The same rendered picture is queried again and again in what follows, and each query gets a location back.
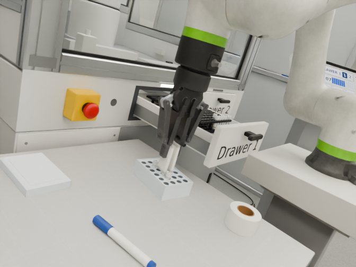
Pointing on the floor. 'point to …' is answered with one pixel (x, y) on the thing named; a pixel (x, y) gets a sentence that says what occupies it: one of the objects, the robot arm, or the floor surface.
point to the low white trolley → (128, 219)
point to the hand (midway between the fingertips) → (168, 156)
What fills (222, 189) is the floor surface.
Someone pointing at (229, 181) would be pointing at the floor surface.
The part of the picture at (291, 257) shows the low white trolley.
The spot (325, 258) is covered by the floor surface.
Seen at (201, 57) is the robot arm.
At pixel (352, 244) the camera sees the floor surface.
